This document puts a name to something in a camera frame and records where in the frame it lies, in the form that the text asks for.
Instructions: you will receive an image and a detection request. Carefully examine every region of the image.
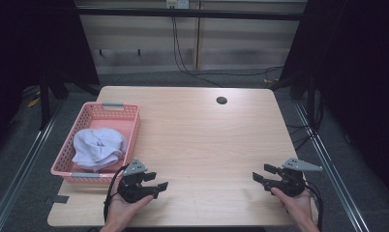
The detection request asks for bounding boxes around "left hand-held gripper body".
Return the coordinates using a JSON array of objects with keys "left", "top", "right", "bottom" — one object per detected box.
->
[{"left": 117, "top": 158, "right": 160, "bottom": 204}]

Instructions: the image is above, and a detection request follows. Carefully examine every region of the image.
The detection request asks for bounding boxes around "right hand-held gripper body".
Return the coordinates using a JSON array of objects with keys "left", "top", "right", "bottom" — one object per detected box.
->
[{"left": 265, "top": 157, "right": 324, "bottom": 198}]

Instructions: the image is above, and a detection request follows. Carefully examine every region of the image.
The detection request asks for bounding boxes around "white printed towel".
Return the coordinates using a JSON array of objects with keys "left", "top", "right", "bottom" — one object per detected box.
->
[{"left": 72, "top": 127, "right": 129, "bottom": 172}]

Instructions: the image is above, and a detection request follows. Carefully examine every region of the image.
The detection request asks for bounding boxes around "pink plastic basket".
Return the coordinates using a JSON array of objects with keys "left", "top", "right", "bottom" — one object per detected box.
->
[{"left": 50, "top": 101, "right": 142, "bottom": 186}]

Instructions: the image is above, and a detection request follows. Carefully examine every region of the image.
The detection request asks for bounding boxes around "person's right hand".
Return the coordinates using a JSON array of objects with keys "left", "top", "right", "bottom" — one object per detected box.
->
[{"left": 270, "top": 188, "right": 318, "bottom": 226}]

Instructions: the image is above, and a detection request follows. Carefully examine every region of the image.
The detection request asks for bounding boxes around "person's left hand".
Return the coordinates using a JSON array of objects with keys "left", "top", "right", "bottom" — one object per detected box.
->
[{"left": 105, "top": 192, "right": 155, "bottom": 230}]

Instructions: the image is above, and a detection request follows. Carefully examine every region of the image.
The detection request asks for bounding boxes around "black curtain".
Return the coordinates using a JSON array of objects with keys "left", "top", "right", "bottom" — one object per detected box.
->
[
  {"left": 279, "top": 0, "right": 389, "bottom": 202},
  {"left": 0, "top": 0, "right": 101, "bottom": 156}
]

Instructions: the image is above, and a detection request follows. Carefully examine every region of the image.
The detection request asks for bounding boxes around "black metal stand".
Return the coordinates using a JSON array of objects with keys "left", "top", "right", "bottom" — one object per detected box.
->
[{"left": 38, "top": 66, "right": 101, "bottom": 131}]

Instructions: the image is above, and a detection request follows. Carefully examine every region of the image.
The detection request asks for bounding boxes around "yellow floor item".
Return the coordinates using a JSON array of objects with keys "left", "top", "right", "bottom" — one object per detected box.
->
[{"left": 26, "top": 96, "right": 42, "bottom": 109}]

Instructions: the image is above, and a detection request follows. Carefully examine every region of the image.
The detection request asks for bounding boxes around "black horizontal bar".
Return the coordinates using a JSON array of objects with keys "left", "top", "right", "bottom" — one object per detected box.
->
[{"left": 75, "top": 8, "right": 309, "bottom": 21}]

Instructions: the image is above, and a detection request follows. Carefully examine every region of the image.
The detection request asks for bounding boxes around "left hand-held gripper black cable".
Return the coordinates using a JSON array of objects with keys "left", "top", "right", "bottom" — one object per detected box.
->
[{"left": 103, "top": 164, "right": 129, "bottom": 223}]

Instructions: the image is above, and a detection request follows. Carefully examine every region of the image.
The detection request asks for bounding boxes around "hand-held gripper black cable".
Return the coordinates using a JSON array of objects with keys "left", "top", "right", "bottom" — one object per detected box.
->
[
  {"left": 304, "top": 181, "right": 324, "bottom": 232},
  {"left": 103, "top": 164, "right": 129, "bottom": 223}
]

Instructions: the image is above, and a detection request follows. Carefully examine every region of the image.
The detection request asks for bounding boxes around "right hand-held gripper black cable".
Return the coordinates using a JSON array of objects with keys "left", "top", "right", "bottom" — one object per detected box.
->
[{"left": 304, "top": 181, "right": 324, "bottom": 232}]

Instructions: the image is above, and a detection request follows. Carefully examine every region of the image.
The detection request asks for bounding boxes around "metal floor rail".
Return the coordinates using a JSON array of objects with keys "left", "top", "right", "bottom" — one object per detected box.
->
[
  {"left": 0, "top": 104, "right": 69, "bottom": 232},
  {"left": 293, "top": 100, "right": 372, "bottom": 232}
]

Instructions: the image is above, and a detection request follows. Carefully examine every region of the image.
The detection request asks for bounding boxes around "bundle of black cables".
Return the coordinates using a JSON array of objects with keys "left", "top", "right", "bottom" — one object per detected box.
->
[{"left": 284, "top": 96, "right": 324, "bottom": 152}]

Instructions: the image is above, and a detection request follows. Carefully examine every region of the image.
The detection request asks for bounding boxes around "black hanging wall cable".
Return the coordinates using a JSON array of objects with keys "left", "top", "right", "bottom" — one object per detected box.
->
[{"left": 170, "top": 14, "right": 224, "bottom": 88}]

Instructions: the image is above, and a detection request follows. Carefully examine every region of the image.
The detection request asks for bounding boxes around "white wall power outlet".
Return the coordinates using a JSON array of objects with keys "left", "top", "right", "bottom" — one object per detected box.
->
[{"left": 165, "top": 0, "right": 191, "bottom": 10}]

